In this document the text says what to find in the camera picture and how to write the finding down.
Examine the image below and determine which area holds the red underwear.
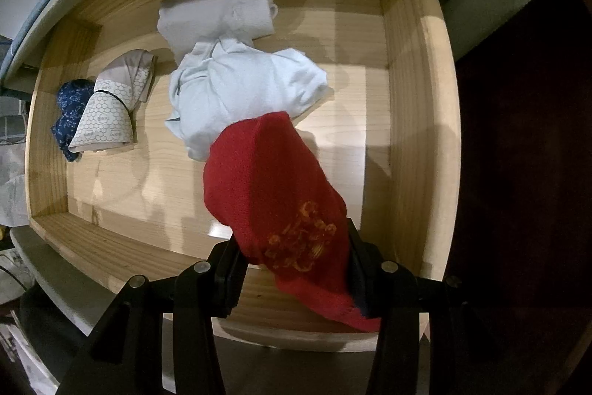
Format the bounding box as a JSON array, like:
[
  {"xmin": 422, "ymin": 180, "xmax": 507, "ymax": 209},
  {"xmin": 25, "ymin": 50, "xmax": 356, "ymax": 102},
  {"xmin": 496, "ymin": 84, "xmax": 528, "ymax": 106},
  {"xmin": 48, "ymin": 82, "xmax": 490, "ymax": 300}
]
[{"xmin": 204, "ymin": 112, "xmax": 380, "ymax": 332}]

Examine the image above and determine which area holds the wooden drawer grey front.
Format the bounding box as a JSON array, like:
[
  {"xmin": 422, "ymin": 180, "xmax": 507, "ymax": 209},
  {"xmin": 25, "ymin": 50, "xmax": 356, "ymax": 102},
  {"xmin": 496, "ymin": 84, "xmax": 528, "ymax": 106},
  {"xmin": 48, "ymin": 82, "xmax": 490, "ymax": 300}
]
[{"xmin": 8, "ymin": 0, "xmax": 464, "ymax": 354}]

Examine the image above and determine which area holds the navy floral underwear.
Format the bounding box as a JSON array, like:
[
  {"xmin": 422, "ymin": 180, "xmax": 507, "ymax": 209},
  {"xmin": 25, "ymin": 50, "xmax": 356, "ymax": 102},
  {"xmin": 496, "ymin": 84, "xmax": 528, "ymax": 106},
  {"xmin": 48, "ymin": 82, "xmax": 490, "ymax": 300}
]
[{"xmin": 51, "ymin": 79, "xmax": 94, "ymax": 163}]

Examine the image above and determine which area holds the grey honeycomb rolled underwear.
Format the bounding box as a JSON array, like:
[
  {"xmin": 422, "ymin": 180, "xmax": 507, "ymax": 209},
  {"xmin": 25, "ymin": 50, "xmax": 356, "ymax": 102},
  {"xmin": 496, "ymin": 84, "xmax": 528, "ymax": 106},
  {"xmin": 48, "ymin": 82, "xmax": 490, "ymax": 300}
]
[{"xmin": 68, "ymin": 49, "xmax": 157, "ymax": 153}]

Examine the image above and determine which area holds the white rolled underwear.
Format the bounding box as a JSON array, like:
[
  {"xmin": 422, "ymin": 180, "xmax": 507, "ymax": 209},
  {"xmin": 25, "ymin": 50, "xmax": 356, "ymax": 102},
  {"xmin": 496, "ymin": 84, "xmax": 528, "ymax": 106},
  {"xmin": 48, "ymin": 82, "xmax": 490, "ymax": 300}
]
[{"xmin": 157, "ymin": 0, "xmax": 278, "ymax": 62}]

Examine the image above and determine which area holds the pale blue crumpled garment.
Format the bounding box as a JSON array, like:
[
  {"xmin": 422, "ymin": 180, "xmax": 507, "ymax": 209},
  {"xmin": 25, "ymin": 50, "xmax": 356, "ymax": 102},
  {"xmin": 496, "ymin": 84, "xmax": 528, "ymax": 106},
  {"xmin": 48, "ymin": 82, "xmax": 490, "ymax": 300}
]
[{"xmin": 165, "ymin": 37, "xmax": 329, "ymax": 161}]

